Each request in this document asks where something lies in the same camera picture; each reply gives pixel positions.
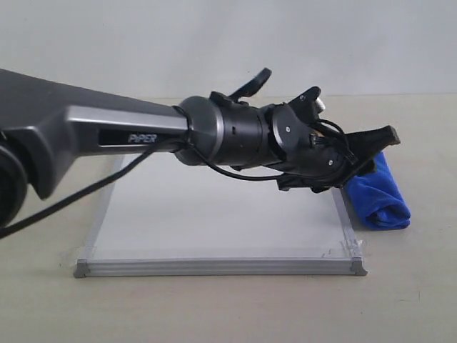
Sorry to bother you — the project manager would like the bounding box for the blue cloth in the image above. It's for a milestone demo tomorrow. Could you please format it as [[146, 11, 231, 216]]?
[[344, 152, 411, 231]]

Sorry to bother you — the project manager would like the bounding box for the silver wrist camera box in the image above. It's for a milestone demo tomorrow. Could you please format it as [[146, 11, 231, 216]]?
[[288, 86, 326, 121]]

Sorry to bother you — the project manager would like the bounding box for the white board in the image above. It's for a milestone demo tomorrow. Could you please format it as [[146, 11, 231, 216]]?
[[74, 154, 366, 278]]

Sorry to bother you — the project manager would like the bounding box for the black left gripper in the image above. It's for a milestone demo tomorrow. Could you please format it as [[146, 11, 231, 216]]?
[[271, 119, 401, 193]]

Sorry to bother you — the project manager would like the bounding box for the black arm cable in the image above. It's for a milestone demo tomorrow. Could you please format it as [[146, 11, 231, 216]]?
[[0, 66, 358, 239]]

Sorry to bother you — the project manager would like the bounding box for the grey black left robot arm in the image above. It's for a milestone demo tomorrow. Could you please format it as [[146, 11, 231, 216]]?
[[1, 68, 400, 237]]

